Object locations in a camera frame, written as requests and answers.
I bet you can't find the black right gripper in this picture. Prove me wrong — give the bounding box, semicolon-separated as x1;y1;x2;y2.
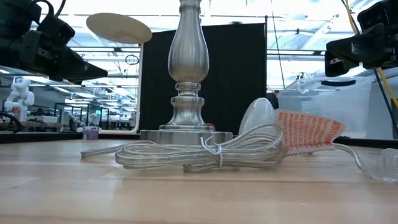
324;23;398;78

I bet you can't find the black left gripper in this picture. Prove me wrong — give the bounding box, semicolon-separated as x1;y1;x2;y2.
0;29;109;85

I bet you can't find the silver table lamp base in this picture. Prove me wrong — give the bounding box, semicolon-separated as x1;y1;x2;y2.
139;0;233;147

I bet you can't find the white flood lightbulb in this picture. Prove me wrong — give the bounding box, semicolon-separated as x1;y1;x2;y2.
238;97;277;136

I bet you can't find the clear plastic storage bin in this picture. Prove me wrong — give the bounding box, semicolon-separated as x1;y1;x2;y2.
276;76;373;139

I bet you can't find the black partition panel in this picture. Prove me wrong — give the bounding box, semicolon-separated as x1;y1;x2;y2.
198;22;268;135
138;29;180;134

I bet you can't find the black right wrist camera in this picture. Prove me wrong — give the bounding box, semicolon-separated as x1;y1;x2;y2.
356;0;398;32

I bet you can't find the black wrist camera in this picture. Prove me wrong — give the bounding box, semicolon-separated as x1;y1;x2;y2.
356;0;398;32
32;0;76;47

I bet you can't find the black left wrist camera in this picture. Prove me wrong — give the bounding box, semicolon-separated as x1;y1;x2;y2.
32;0;76;47

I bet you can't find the yellow hanging cable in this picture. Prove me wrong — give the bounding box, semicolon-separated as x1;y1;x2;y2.
344;0;398;108

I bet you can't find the black hanging cable with foot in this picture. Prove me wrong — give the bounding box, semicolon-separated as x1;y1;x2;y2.
341;0;398;135

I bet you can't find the black aluminium table frame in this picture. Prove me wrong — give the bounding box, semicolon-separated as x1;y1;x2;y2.
0;132;398;149

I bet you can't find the black cable loop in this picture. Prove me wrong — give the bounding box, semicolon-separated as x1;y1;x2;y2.
0;111;23;134

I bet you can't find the thin black hanging cable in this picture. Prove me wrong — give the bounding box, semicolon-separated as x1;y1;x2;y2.
270;0;285;93

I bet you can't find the pink cord warning tag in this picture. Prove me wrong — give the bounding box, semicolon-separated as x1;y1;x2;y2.
275;108;346;156

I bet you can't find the clear lamp power cord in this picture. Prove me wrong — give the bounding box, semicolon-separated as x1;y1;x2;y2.
80;123;398;183

